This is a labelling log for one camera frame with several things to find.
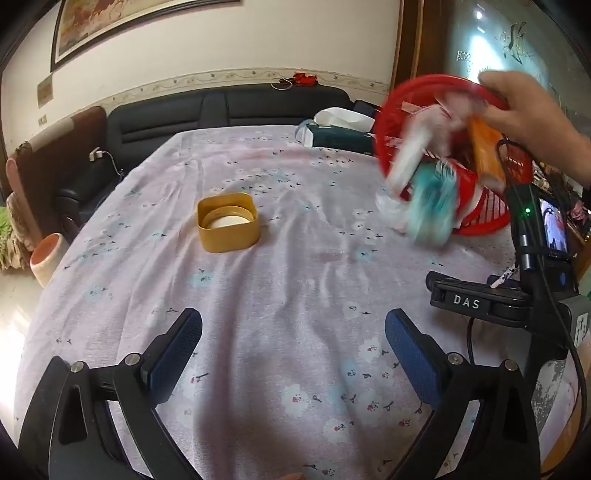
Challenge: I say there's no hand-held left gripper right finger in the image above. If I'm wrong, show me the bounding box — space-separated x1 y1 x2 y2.
385 308 541 480

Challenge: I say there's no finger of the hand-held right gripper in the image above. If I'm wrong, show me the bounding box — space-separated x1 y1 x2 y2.
426 271 533 320

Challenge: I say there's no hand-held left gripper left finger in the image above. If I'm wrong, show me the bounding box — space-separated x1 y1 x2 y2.
18 307 204 480

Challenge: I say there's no teal cartoon pouch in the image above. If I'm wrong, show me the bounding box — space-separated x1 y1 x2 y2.
406 164 459 245

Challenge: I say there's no red and white packet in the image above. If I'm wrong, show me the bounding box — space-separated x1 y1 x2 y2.
438 159 482 219

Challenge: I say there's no orange packet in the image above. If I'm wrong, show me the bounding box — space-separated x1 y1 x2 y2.
467 115 509 192

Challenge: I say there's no yellow plastic box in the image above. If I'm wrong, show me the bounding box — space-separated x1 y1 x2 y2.
197 193 262 254

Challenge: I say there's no red plastic mesh basket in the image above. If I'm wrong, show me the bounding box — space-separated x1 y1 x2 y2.
373 74 536 237

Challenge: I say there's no person's right forearm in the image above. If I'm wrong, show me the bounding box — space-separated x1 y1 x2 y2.
554 117 591 190

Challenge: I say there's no person's right hand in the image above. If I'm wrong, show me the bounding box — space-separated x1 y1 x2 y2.
478 70 571 158

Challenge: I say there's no small printed packet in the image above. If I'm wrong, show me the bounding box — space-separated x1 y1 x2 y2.
488 267 523 289

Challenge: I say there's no clear plastic wrapper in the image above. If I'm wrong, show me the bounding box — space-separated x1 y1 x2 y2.
375 189 416 232

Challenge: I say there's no table with floral cloth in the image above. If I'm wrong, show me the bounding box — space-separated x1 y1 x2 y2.
14 124 578 480

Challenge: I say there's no terracotta white pot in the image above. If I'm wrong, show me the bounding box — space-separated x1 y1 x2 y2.
30 233 70 288

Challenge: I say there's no dark teal box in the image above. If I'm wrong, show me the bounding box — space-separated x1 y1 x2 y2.
295 121 380 155

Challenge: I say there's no green cloth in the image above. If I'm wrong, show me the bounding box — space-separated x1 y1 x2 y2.
0 203 20 273

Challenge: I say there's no white bag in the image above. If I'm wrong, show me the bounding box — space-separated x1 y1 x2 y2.
314 107 376 136

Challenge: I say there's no etched glass panel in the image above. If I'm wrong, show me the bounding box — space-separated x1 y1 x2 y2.
445 0 591 139

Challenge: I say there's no brown wooden chair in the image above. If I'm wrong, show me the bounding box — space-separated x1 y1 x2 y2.
7 106 109 259

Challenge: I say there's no black leather sofa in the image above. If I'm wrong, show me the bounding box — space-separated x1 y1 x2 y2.
55 85 384 232

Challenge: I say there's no framed horse painting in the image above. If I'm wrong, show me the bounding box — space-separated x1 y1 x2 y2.
50 0 243 72

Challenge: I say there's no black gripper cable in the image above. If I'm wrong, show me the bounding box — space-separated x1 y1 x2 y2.
466 138 591 416

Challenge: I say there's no white charger with cable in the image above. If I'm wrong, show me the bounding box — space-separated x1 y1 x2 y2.
89 147 124 180

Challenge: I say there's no brown wooden frame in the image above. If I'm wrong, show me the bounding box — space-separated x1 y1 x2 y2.
390 0 451 107

